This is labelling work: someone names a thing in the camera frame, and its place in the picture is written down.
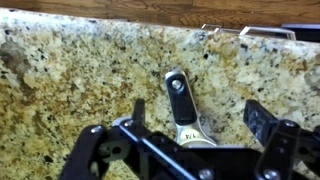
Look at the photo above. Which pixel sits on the silver drawer handle upper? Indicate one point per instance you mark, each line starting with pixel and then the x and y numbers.
pixel 275 32

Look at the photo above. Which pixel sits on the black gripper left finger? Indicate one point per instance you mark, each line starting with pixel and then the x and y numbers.
pixel 96 147

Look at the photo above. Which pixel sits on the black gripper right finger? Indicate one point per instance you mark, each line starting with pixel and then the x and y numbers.
pixel 284 142

